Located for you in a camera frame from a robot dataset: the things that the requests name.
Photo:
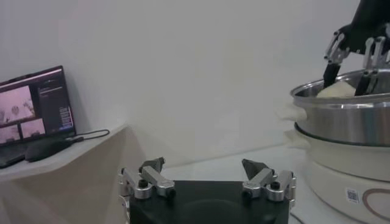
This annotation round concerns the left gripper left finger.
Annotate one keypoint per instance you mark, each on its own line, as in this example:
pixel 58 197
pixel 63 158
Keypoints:
pixel 155 179

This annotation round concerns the stainless steel steamer basket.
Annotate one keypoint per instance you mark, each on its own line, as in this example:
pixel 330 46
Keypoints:
pixel 341 121

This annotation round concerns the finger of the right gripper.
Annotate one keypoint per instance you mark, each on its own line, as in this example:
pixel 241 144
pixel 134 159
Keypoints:
pixel 331 73
pixel 365 82

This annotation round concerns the white electric cooker base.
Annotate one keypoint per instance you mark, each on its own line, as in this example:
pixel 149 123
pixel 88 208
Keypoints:
pixel 335 164

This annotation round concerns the white steamed baozi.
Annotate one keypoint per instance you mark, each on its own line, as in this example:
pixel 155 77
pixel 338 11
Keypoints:
pixel 336 90

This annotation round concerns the black computer mouse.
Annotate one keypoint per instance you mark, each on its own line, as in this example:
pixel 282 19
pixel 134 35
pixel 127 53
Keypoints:
pixel 45 149

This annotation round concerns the black laptop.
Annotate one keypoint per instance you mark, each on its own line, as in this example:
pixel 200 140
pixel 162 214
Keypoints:
pixel 33 106

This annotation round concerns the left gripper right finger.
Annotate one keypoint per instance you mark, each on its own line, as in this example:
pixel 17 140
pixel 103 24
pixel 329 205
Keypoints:
pixel 259 179

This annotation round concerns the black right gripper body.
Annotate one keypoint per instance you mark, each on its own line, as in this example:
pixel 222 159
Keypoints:
pixel 371 24

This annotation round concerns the white side table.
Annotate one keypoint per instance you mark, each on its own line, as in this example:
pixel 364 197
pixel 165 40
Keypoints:
pixel 61 182

